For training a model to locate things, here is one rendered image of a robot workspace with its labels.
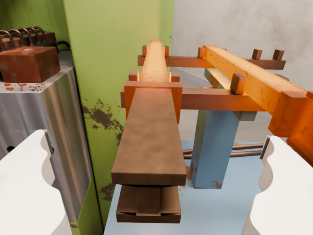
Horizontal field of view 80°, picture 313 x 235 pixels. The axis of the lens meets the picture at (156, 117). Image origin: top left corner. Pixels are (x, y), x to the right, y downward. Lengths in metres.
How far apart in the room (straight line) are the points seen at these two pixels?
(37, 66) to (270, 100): 0.47
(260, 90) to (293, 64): 2.27
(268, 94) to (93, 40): 0.50
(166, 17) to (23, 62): 0.70
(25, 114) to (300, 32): 2.37
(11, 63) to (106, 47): 0.23
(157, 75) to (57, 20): 0.83
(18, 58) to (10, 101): 0.10
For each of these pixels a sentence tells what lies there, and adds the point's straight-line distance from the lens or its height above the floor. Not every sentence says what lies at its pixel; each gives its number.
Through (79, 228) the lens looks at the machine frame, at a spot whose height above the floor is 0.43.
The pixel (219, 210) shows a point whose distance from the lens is 0.42.
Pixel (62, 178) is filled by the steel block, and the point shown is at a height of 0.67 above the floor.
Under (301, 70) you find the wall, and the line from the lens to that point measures 2.45.
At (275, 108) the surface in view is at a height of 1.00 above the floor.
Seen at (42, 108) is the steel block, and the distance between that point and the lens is 0.48.
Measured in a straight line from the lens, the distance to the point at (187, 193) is 0.43.
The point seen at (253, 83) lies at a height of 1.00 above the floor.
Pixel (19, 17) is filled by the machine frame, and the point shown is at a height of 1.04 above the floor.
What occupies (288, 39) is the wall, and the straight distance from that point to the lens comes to 2.52.
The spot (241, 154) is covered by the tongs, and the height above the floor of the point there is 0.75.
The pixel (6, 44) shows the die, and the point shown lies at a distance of 0.67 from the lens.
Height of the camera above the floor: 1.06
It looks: 28 degrees down
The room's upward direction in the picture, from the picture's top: 2 degrees clockwise
